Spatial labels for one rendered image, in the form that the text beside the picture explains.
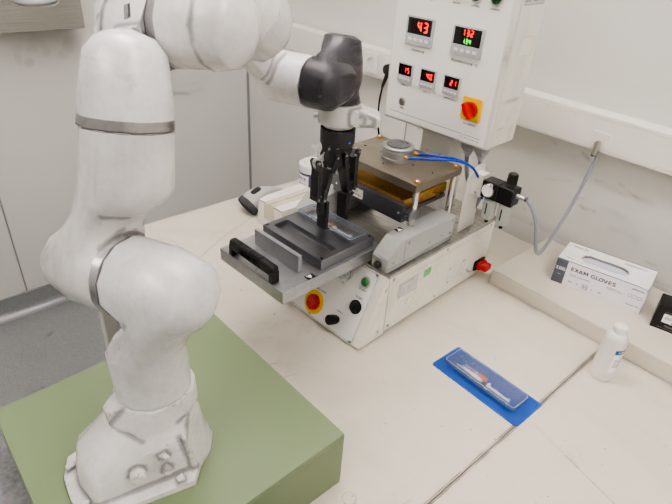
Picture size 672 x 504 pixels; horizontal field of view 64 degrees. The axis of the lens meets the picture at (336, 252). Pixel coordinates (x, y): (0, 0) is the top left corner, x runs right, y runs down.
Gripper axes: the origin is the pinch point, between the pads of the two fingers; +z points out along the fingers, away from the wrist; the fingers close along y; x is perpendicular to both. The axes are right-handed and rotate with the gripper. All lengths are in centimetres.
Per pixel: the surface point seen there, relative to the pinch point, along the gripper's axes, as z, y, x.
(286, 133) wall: 32, -82, -117
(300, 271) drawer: 6.3, 15.8, 7.3
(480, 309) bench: 28.2, -31.4, 26.2
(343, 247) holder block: 3.8, 4.8, 8.8
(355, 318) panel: 22.0, 3.0, 12.8
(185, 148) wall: 42, -46, -151
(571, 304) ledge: 24, -46, 43
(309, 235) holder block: 4.6, 6.3, -0.8
